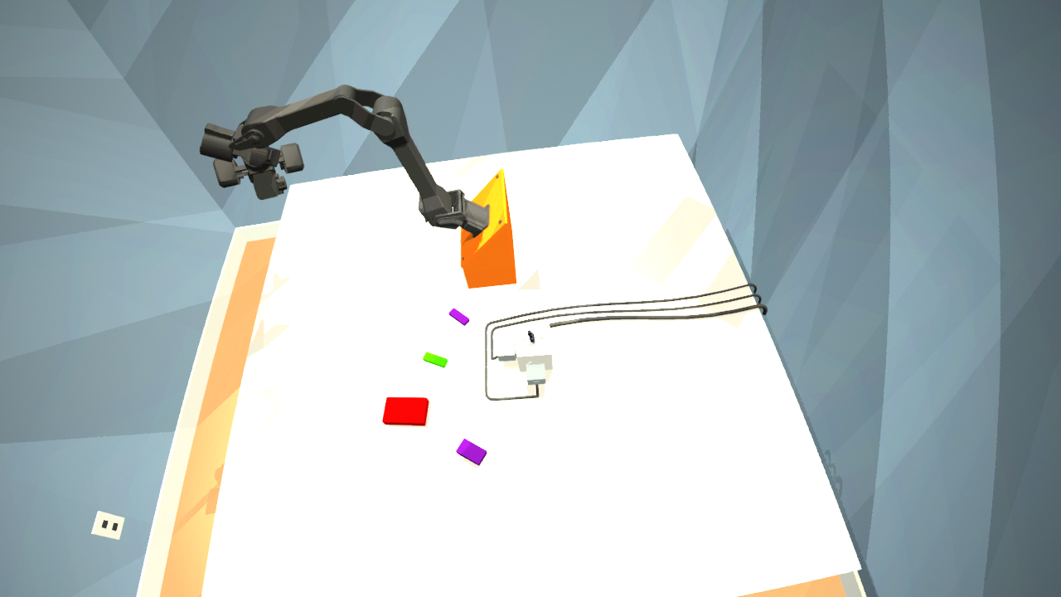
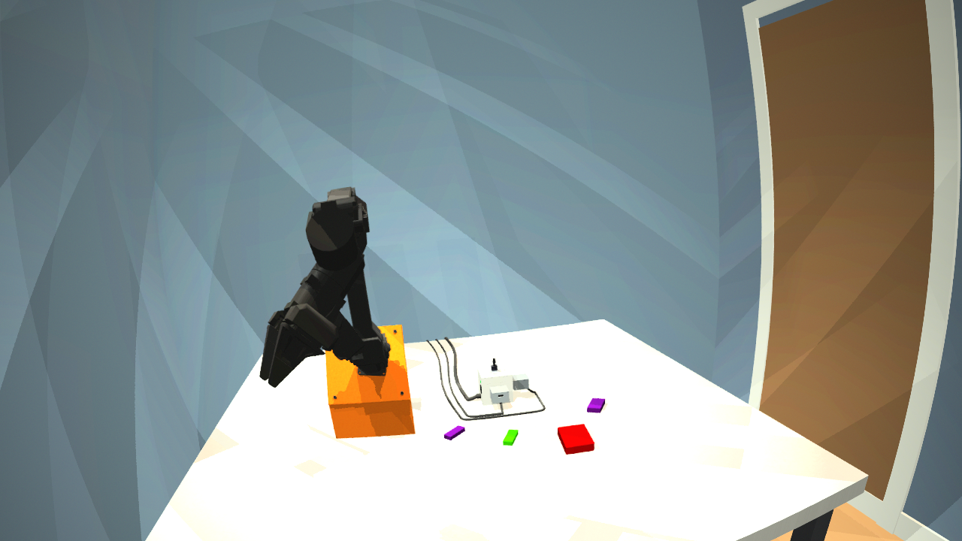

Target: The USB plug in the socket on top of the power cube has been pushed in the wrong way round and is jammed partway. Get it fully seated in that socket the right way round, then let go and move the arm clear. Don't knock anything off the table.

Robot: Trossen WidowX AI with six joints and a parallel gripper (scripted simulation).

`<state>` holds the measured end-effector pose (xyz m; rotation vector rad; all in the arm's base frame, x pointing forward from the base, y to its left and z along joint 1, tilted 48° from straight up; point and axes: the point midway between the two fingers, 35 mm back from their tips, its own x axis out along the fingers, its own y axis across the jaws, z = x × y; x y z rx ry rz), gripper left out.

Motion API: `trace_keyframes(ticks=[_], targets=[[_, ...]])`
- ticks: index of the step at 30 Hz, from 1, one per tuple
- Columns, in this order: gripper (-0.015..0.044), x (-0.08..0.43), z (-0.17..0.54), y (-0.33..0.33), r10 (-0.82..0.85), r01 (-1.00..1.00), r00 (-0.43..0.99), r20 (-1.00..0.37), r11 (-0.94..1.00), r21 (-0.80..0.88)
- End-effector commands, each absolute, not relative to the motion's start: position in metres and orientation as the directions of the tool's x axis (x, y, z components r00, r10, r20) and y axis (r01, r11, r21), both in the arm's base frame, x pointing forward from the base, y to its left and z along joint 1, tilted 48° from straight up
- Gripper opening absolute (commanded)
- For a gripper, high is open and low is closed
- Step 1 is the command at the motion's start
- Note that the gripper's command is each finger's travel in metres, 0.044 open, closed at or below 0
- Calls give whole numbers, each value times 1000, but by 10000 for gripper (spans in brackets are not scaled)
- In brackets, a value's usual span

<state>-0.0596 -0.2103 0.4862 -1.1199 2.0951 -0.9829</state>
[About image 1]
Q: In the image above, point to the green rectangular block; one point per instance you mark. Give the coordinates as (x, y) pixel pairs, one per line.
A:
(435, 359)

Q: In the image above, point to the red rectangular block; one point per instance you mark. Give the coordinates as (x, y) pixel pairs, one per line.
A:
(408, 411)

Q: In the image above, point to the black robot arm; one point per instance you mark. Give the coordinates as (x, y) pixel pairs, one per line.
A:
(266, 125)

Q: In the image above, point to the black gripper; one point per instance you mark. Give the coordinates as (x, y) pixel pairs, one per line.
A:
(229, 174)

